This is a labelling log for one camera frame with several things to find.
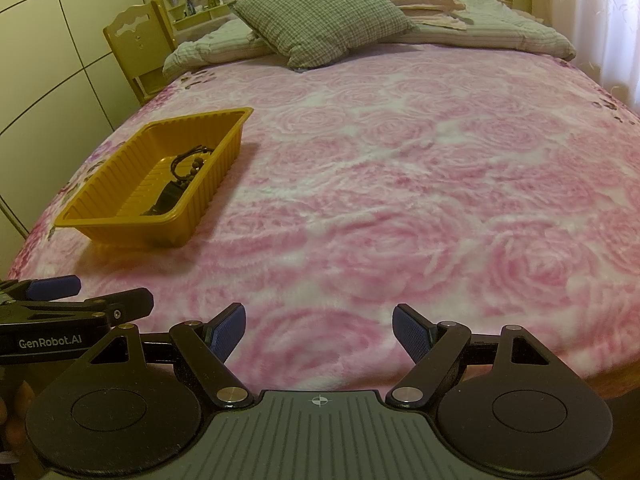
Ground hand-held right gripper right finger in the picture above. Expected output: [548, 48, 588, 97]
[385, 303, 558, 409]

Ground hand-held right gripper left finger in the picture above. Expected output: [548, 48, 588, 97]
[75, 303, 254, 409]

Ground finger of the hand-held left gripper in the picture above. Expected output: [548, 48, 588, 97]
[0, 275, 82, 302]
[10, 287, 155, 324]

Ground yellow plastic tray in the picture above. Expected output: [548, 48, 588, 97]
[54, 106, 254, 250]

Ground black accessories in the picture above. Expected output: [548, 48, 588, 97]
[140, 180, 193, 217]

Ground dark braided cord bracelet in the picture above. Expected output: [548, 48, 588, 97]
[169, 145, 217, 181]

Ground person's left hand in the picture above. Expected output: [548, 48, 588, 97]
[0, 379, 37, 467]

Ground pink floral blanket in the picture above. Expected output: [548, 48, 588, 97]
[7, 42, 640, 391]

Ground cream panel wardrobe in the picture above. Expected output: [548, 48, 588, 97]
[0, 0, 173, 241]

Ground wooden chair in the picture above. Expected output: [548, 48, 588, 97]
[102, 0, 176, 107]

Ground small cream shelf organizer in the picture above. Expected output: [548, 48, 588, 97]
[167, 0, 238, 31]

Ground pale striped quilt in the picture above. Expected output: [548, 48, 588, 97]
[162, 0, 578, 83]

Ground grey checked cushion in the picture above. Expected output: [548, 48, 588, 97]
[232, 0, 418, 71]

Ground white lace curtain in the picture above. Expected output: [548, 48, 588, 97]
[547, 0, 640, 111]

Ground wooden bed frame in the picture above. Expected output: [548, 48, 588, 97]
[597, 360, 640, 401]

